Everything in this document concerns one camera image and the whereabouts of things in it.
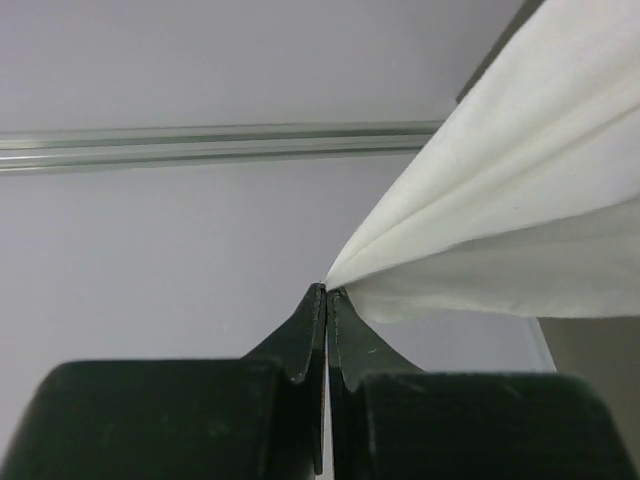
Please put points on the white printed t shirt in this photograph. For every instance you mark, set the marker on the white printed t shirt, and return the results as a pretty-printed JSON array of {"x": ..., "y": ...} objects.
[{"x": 525, "y": 202}]

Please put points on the aluminium corner post left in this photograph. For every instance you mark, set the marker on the aluminium corner post left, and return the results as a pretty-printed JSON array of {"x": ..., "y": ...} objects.
[{"x": 177, "y": 146}]

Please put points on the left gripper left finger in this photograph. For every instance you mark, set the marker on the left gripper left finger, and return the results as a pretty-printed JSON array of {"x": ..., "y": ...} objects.
[{"x": 259, "y": 416}]

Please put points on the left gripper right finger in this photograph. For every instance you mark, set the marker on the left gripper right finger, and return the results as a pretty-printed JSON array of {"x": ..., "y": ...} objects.
[{"x": 392, "y": 420}]

